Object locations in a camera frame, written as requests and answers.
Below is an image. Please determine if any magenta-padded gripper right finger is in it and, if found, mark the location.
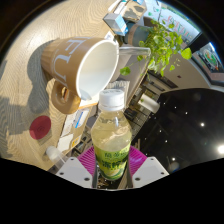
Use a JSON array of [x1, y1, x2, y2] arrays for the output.
[[126, 146, 170, 188]]

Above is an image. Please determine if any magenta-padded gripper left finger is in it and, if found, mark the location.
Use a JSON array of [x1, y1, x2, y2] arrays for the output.
[[55, 145, 99, 189]]

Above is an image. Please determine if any green-labelled clear drink bottle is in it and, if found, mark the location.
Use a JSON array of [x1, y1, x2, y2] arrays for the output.
[[90, 88, 133, 182]]

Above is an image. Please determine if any small white blue packet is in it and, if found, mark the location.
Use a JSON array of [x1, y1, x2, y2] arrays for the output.
[[73, 108, 90, 129]]

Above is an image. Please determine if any flat round red coaster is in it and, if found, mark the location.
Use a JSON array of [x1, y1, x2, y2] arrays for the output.
[[29, 115, 52, 141]]

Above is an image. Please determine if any group of ceiling lights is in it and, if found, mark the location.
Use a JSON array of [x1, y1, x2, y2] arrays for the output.
[[159, 103, 224, 164]]

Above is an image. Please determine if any grey upholstered sofa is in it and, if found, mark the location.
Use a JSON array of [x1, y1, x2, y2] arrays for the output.
[[113, 46, 153, 111]]

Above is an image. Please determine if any brown ceramic mug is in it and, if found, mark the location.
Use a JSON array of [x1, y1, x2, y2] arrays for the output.
[[40, 36, 120, 115]]

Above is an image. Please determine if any green potted plant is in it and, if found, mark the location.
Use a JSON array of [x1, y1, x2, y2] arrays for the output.
[[119, 19, 194, 78]]

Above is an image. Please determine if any small light blue box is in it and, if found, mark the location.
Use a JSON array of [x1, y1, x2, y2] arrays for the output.
[[103, 13, 128, 36]]

